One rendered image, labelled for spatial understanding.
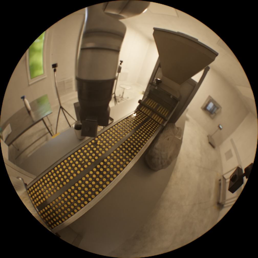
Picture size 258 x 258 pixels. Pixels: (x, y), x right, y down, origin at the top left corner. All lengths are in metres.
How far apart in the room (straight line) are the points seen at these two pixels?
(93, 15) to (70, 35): 2.46
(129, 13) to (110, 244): 0.77
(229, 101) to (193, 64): 4.32
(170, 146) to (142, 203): 0.35
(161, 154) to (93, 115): 0.35
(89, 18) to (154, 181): 0.64
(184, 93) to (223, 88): 3.83
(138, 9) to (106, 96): 0.18
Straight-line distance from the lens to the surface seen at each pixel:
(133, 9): 0.18
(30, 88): 2.50
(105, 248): 0.61
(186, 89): 0.83
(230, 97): 4.77
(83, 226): 0.54
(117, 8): 0.18
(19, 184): 0.39
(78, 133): 0.54
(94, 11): 0.15
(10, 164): 0.51
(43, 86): 2.49
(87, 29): 0.15
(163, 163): 0.44
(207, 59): 0.51
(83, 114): 0.19
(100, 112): 0.18
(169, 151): 0.44
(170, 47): 0.53
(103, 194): 0.32
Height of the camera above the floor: 1.27
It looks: 46 degrees down
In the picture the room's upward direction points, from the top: 21 degrees clockwise
